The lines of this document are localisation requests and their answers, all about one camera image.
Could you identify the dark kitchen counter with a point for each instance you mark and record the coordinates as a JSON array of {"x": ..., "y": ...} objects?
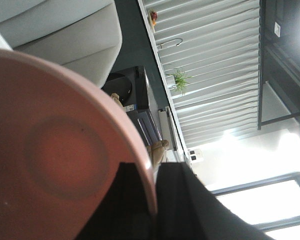
[{"x": 136, "y": 50}]

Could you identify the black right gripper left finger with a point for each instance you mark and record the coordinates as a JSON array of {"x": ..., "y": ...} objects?
[{"x": 123, "y": 213}]

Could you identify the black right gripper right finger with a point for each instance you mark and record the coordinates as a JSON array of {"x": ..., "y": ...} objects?
[{"x": 188, "y": 211}]

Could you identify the fruit plate on counter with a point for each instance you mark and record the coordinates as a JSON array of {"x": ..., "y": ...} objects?
[{"x": 152, "y": 17}]

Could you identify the green potted plant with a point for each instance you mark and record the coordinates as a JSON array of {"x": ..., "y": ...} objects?
[{"x": 180, "y": 80}]

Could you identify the grey armchair right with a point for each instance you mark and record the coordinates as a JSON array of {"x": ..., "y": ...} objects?
[{"x": 82, "y": 35}]

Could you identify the pink bowl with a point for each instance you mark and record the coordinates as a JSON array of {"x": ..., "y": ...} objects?
[{"x": 62, "y": 140}]

